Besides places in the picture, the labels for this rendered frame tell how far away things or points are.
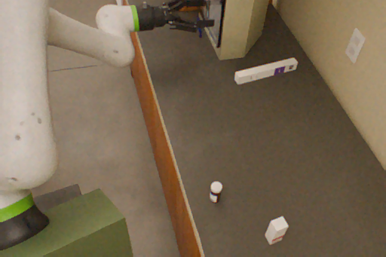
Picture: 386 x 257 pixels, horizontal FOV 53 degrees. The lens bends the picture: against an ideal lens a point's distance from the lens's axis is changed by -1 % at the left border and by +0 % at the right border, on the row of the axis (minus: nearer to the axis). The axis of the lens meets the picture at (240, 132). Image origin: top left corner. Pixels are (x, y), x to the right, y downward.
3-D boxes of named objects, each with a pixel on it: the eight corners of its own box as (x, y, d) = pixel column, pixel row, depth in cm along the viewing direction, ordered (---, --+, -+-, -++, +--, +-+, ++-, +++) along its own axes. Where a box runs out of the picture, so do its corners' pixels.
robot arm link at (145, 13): (135, 23, 145) (139, 38, 140) (133, -5, 136) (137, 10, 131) (151, 22, 147) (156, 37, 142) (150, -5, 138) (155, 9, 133)
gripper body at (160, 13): (154, 14, 135) (180, 12, 138) (149, 1, 139) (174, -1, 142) (155, 32, 140) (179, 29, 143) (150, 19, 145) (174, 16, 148)
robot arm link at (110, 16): (91, -2, 130) (95, 19, 140) (97, 29, 127) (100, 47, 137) (133, -5, 135) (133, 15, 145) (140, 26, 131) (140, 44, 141)
